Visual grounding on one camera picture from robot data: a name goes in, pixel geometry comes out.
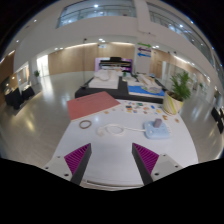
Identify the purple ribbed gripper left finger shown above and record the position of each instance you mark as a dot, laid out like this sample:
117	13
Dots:
77	162

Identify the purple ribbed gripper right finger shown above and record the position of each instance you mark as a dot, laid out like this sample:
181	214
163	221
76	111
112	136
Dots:
145	160

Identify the grey charger plug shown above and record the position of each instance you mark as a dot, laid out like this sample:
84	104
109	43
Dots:
157	123

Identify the light blue power strip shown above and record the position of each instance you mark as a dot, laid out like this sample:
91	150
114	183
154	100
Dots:
152	132

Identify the scattered colourful small pieces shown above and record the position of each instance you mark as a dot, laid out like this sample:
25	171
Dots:
130	112

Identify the red mat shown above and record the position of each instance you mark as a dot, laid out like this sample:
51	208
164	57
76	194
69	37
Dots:
90	104

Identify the potted green plant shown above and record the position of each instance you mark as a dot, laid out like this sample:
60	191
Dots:
174	99

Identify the black low platform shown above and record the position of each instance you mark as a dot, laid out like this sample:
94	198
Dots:
121	93

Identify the blue mat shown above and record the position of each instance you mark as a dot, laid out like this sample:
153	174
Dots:
137	90

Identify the white architectural model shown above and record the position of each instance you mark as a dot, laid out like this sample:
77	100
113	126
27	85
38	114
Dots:
108	79

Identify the black covered tables left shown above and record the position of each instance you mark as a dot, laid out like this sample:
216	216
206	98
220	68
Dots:
16	98

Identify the black piano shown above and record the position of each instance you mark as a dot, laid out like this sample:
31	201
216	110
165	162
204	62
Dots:
111	63

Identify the directional sign pillar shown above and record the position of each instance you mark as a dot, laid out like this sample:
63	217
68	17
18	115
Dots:
143	55

